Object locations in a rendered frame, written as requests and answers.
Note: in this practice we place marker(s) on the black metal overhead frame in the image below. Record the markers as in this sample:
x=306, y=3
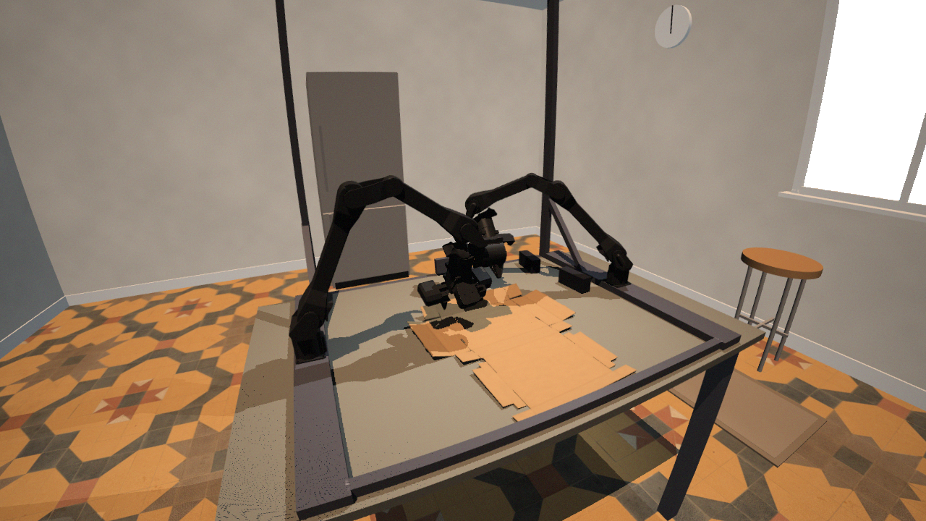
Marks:
x=548, y=206

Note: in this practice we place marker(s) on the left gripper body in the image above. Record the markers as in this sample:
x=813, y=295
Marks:
x=491, y=232

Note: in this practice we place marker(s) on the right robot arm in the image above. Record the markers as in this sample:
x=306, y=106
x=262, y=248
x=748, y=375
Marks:
x=351, y=199

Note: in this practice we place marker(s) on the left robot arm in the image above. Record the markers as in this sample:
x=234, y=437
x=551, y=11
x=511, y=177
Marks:
x=611, y=249

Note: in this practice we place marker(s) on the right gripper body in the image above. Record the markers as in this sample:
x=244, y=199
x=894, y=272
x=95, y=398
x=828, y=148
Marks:
x=430, y=294

